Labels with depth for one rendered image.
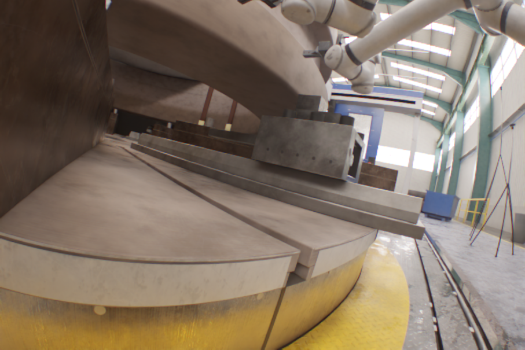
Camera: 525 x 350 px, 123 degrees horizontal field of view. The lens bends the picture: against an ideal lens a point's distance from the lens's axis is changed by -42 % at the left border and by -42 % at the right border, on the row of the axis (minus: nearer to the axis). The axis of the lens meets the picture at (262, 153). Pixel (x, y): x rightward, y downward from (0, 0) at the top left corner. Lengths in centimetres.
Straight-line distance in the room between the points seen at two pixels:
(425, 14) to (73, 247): 88
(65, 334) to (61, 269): 13
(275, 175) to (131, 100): 449
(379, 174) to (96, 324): 218
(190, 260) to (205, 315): 13
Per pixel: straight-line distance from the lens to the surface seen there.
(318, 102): 119
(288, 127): 108
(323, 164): 98
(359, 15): 64
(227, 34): 97
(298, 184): 110
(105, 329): 38
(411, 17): 80
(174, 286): 32
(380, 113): 551
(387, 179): 228
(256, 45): 106
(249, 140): 133
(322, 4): 63
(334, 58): 86
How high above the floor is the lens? 44
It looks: 3 degrees up
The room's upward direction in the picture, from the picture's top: 14 degrees clockwise
